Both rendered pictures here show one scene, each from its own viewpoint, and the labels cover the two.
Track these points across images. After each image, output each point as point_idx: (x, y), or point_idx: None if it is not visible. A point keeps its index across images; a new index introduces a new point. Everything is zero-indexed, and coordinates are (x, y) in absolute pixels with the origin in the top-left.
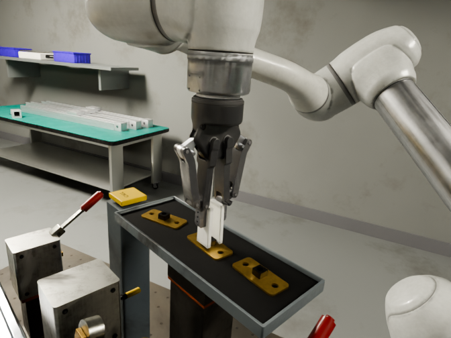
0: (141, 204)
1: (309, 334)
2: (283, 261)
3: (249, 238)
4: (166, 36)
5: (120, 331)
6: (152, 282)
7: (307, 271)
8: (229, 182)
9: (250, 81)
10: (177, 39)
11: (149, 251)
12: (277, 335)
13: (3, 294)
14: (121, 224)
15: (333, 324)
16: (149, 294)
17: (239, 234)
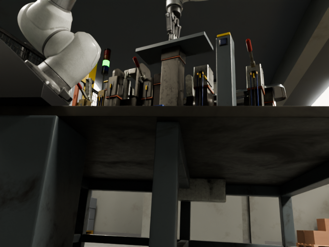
0: (209, 41)
1: (138, 61)
2: (148, 46)
3: (161, 42)
4: (189, 0)
5: (193, 85)
6: (279, 106)
7: (140, 47)
8: (169, 28)
9: (166, 5)
10: (185, 1)
11: (216, 61)
12: (140, 106)
13: (243, 88)
14: (208, 51)
15: (133, 58)
16: (216, 86)
17: (165, 41)
